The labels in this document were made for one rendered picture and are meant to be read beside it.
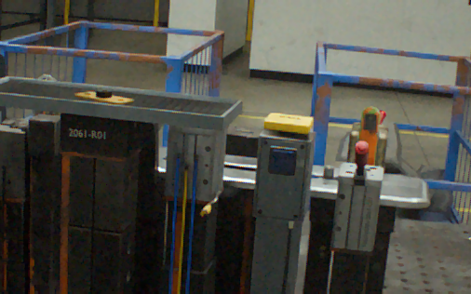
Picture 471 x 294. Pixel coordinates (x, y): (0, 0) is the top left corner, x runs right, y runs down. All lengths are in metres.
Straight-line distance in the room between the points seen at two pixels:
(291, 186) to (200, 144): 0.22
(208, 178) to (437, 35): 8.19
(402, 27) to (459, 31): 0.63
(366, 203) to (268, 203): 0.21
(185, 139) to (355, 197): 0.27
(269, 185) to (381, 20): 8.25
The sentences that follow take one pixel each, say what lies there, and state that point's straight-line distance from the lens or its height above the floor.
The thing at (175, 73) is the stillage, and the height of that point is 0.88.
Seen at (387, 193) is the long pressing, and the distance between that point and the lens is 1.46.
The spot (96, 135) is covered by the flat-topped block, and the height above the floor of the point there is 1.12.
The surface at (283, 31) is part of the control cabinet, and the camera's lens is 9.35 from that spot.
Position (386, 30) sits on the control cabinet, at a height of 0.66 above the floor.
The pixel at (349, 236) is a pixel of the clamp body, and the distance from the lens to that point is 1.32.
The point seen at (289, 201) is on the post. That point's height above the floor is 1.06.
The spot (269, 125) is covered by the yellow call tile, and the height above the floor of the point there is 1.15.
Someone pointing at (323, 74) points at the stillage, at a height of 0.94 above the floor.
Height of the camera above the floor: 1.38
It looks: 13 degrees down
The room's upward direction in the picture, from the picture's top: 4 degrees clockwise
